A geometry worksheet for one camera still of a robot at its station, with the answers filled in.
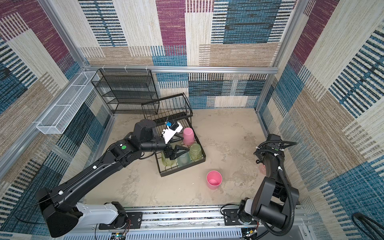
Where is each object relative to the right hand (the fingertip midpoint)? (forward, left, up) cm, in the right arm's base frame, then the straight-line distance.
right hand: (263, 158), depth 85 cm
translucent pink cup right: (-4, 0, -5) cm, 6 cm away
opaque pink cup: (-8, +28, -7) cm, 30 cm away
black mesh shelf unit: (+52, +86, +10) cm, 101 cm away
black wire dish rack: (+28, +49, +11) cm, 58 cm away
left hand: (-2, +42, +24) cm, 48 cm away
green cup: (+1, +54, -1) cm, 54 cm away
